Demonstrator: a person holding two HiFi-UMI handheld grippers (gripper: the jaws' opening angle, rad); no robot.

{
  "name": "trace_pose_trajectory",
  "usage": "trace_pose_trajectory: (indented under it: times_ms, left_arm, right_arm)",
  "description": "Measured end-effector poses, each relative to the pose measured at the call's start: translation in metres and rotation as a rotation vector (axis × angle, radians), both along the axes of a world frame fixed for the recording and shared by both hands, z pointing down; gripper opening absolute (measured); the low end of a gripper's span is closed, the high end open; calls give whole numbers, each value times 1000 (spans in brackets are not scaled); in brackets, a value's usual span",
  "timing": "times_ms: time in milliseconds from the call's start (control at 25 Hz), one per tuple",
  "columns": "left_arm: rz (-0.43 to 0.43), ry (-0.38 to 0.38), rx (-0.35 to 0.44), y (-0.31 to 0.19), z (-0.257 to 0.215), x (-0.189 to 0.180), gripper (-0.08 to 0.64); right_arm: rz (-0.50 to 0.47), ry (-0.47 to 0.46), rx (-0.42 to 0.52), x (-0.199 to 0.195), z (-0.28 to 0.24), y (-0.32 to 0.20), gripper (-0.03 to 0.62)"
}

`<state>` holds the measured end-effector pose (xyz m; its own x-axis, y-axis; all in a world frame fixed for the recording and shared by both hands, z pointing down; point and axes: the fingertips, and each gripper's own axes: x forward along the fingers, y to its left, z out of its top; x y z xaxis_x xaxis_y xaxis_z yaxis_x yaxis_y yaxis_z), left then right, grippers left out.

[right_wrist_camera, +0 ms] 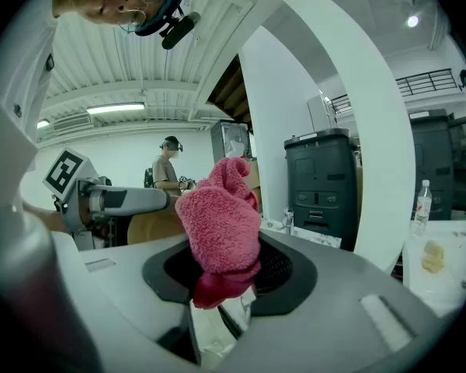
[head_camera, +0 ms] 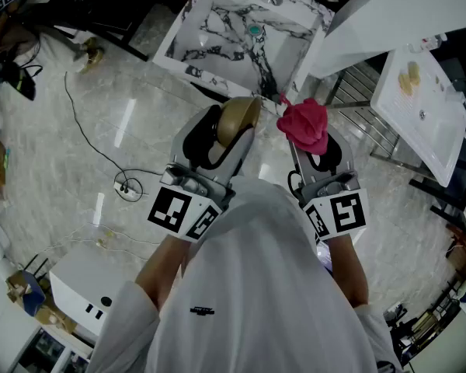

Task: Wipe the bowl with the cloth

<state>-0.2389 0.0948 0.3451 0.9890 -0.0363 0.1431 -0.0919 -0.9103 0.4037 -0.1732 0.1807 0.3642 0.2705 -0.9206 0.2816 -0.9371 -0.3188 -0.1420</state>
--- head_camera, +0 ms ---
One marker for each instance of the gold bowl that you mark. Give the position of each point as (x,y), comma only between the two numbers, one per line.
(237,120)

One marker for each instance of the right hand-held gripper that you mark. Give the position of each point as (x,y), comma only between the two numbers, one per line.
(345,212)

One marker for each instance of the marble pattern sink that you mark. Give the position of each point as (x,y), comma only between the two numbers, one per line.
(225,33)

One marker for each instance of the person's white t-shirt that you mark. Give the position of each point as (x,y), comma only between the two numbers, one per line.
(256,286)

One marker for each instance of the teal sink drain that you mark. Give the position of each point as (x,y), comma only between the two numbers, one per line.
(256,30)

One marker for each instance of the metal rack frame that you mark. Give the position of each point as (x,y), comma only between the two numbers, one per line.
(357,91)

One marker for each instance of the cardboard box with blue bag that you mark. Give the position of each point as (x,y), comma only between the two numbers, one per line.
(25,293)

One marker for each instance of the person's right forearm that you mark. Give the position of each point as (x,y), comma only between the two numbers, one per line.
(345,266)

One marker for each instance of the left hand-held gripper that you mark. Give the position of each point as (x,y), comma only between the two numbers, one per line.
(186,216)

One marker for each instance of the pink cloth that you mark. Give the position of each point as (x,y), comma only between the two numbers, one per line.
(304,126)

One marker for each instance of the pale yellow sponge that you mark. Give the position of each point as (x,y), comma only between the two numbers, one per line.
(413,71)
(405,84)

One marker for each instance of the white power strip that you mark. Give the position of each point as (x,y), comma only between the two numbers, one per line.
(125,190)

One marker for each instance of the person's left forearm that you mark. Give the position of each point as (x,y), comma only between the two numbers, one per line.
(167,262)

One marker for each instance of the white plastic drainer tray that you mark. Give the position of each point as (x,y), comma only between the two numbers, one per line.
(431,130)

